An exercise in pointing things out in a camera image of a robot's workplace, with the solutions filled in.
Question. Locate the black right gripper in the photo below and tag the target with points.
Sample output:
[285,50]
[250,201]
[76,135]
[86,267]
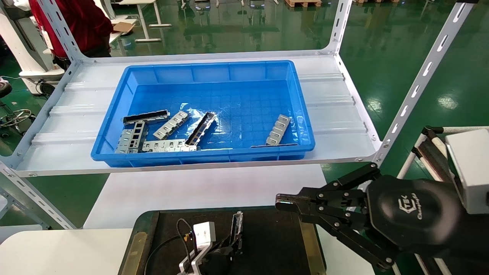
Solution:
[412,214]

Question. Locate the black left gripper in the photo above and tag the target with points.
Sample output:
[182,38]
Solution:
[216,263]

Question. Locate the black metal channel part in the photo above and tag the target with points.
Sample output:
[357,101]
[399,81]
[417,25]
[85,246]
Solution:
[200,129]
[237,229]
[147,116]

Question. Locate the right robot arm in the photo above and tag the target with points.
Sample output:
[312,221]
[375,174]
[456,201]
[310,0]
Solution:
[477,236]

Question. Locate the black flat container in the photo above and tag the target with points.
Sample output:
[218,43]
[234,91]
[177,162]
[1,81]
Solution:
[275,244]

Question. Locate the thin black metal strip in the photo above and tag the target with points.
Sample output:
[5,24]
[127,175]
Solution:
[275,145]

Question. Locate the silver perforated metal strip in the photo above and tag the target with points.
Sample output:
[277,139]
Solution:
[279,130]
[172,125]
[168,145]

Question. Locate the grey metal shelf rack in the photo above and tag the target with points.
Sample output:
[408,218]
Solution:
[332,95]

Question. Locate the large blue plastic bin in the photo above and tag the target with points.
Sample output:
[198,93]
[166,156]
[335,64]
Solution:
[248,91]

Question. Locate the wooden pallet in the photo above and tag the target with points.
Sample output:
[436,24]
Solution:
[303,3]

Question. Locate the white desk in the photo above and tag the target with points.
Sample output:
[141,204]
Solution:
[147,39]

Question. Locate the flat cardboard box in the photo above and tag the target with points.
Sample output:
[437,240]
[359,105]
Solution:
[123,26]

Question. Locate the chrome chair star base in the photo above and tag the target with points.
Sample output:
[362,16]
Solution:
[17,116]

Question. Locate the man in red shirt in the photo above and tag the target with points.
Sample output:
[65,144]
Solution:
[72,23]

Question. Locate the white machine base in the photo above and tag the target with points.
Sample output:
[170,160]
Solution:
[26,49]

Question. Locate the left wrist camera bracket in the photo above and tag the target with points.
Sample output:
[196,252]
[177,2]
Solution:
[204,233]

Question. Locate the white tube frame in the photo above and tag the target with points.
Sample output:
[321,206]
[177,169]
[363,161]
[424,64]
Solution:
[429,152]

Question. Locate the grey slotted metal bracket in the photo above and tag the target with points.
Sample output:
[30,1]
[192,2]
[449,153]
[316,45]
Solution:
[131,137]

